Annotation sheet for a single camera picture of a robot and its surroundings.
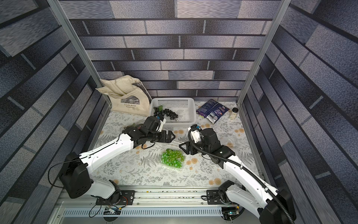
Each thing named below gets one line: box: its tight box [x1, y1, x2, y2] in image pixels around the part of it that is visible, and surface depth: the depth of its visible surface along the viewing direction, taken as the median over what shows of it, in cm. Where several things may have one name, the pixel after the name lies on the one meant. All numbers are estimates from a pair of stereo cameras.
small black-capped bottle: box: [229, 107, 239, 120], surface depth 106 cm
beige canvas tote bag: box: [95, 74, 152, 116], surface depth 108 cm
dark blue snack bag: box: [195, 98, 230, 124], surface depth 111 cm
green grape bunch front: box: [160, 148, 177, 168], surface depth 83 cm
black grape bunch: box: [153, 106, 179, 120], surface depth 109 cm
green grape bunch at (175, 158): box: [169, 148, 185, 169], surface depth 84 cm
